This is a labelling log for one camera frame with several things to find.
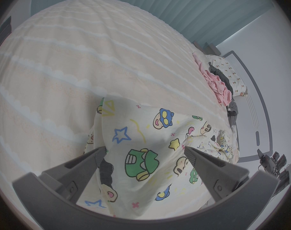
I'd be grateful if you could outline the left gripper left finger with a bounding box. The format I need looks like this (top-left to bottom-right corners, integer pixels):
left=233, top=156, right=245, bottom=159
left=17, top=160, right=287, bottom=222
left=41, top=146, right=107, bottom=201

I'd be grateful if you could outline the white printed pyjama top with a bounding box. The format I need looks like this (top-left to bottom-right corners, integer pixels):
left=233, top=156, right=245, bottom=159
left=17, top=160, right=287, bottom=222
left=83, top=97, right=239, bottom=219

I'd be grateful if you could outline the bed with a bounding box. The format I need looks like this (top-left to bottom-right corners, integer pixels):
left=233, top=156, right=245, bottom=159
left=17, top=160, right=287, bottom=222
left=0, top=0, right=273, bottom=215

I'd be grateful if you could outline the grey bedside table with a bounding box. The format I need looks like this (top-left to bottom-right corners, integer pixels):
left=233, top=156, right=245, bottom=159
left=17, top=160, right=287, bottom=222
left=193, top=41, right=218, bottom=56

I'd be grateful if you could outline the white printed pillow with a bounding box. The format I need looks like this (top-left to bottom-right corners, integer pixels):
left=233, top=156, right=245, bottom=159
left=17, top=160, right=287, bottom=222
left=206, top=54, right=248, bottom=97

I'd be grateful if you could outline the pink garment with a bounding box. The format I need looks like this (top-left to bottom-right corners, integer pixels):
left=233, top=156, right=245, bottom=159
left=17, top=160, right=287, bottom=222
left=193, top=52, right=232, bottom=106

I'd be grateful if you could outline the black chest of drawers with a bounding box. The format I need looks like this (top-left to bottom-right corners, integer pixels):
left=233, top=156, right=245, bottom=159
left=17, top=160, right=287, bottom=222
left=0, top=15, right=12, bottom=42

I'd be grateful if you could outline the pile of clothes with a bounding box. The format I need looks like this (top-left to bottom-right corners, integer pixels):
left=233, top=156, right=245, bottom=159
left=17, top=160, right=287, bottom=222
left=208, top=62, right=239, bottom=129

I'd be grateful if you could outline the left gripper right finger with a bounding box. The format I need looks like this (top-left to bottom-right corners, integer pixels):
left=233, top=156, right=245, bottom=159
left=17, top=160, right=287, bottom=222
left=184, top=147, right=250, bottom=202

